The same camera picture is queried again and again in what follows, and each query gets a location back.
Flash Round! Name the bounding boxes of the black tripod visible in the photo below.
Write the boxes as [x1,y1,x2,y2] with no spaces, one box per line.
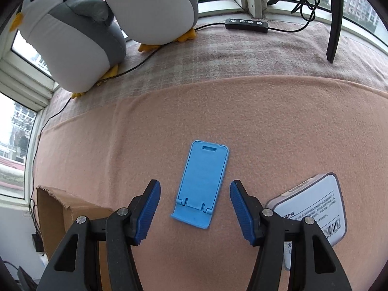
[267,0,344,64]

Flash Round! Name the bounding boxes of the black inline remote control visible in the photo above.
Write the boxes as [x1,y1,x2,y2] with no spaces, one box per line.
[225,18,269,33]

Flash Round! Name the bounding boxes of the clear plastic case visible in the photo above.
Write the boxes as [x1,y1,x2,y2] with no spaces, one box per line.
[265,172,348,271]

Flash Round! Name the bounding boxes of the cardboard box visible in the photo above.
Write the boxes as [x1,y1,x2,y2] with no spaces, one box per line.
[36,186,114,291]

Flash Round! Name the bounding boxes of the blue phone stand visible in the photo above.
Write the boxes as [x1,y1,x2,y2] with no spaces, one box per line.
[170,140,230,229]

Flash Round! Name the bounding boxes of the plaid cloth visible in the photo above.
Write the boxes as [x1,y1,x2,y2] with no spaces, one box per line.
[39,18,388,128]

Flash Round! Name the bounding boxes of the black power adapter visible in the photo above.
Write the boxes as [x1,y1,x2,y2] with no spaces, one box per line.
[32,233,44,253]

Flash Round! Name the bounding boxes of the small penguin plush toy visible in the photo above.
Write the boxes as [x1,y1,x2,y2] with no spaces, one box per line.
[91,0,214,52]

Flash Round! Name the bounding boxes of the large penguin plush toy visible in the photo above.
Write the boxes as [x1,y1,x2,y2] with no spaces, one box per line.
[9,0,127,99]

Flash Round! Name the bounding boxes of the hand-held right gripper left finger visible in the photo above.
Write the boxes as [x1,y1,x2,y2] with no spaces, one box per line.
[36,179,162,291]

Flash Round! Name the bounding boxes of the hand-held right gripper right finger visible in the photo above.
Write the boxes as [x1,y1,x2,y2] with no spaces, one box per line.
[229,180,352,291]

